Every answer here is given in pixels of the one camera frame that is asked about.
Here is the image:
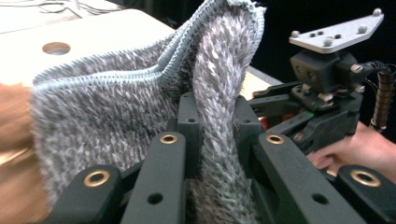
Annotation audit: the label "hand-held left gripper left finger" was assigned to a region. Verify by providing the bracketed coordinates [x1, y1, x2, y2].
[177, 91, 202, 179]

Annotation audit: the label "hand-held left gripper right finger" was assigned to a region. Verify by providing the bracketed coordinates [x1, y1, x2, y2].
[234, 94, 264, 175]

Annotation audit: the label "grey fluffy cloth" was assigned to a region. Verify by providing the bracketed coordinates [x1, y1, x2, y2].
[30, 0, 268, 224]

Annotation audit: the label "brown teddy bear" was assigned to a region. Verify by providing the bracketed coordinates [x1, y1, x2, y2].
[0, 83, 52, 224]

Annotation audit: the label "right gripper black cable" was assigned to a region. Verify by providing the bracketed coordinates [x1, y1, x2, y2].
[350, 60, 396, 132]

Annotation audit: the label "tangled black cables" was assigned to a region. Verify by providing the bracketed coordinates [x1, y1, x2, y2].
[0, 0, 113, 16]

